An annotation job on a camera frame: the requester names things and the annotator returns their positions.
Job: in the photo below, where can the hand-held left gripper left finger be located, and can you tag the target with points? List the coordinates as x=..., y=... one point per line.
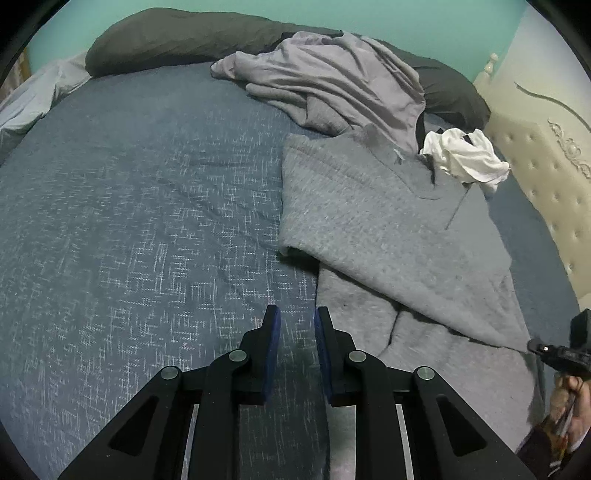
x=272, y=355

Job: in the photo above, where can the white shirt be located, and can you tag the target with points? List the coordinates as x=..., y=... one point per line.
x=471, y=161

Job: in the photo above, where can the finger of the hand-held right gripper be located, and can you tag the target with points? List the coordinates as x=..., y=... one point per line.
x=539, y=349

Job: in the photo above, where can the lilac grey shirt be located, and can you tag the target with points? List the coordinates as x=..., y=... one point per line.
x=346, y=78

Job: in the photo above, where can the person's right hand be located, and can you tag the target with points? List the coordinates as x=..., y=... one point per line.
x=582, y=415

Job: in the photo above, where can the person's dark clothing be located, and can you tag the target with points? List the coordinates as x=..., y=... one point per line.
x=535, y=454

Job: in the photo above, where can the cream tufted headboard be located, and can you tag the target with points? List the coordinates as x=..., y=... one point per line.
x=545, y=175

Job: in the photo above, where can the dark grey long pillow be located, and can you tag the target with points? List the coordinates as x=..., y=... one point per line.
x=184, y=41

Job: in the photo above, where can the light grey duvet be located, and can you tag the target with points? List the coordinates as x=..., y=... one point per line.
x=32, y=101

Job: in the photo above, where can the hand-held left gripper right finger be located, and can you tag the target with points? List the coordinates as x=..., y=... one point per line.
x=323, y=355

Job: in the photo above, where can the grey knit sweater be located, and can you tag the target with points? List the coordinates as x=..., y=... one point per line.
x=392, y=230

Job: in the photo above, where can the striped beige curtain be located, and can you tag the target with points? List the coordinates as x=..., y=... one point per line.
x=21, y=69

